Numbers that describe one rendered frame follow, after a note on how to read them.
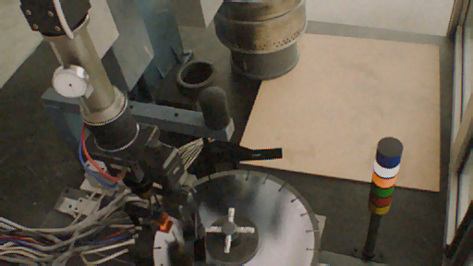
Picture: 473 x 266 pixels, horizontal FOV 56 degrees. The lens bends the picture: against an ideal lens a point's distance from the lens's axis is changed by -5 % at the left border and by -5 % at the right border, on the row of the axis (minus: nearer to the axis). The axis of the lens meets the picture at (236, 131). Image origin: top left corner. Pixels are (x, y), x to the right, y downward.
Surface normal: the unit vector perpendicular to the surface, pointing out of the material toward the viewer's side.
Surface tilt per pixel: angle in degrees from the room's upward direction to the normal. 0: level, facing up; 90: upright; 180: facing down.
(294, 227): 0
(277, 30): 90
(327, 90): 0
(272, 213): 0
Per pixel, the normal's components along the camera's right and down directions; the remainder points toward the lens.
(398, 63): -0.13, -0.65
